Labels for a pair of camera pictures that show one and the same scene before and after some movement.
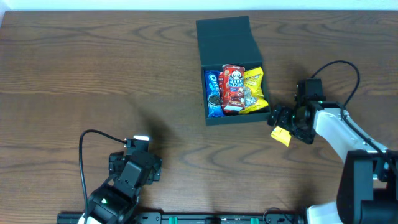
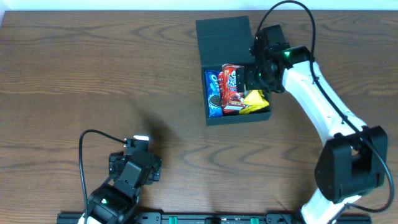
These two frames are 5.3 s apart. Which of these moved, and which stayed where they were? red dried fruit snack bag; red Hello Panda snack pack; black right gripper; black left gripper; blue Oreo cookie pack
Moved: black right gripper
Stayed: red Hello Panda snack pack; red dried fruit snack bag; black left gripper; blue Oreo cookie pack
